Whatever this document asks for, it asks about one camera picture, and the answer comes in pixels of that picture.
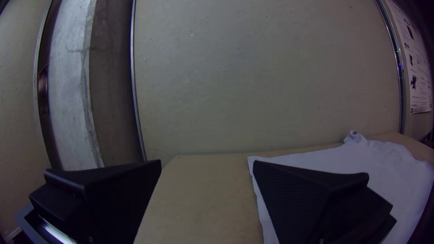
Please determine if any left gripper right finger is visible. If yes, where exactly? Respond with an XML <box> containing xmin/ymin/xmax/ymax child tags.
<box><xmin>252</xmin><ymin>160</ymin><xmax>397</xmax><ymax>244</ymax></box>

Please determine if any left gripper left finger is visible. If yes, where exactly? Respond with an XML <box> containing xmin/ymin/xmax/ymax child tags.
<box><xmin>28</xmin><ymin>160</ymin><xmax>162</xmax><ymax>244</ymax></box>

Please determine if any white printed wall poster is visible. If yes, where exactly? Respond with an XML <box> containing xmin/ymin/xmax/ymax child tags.
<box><xmin>386</xmin><ymin>0</ymin><xmax>434</xmax><ymax>115</ymax></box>

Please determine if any white t-shirt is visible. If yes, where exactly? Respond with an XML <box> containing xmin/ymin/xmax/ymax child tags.
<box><xmin>247</xmin><ymin>130</ymin><xmax>434</xmax><ymax>244</ymax></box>

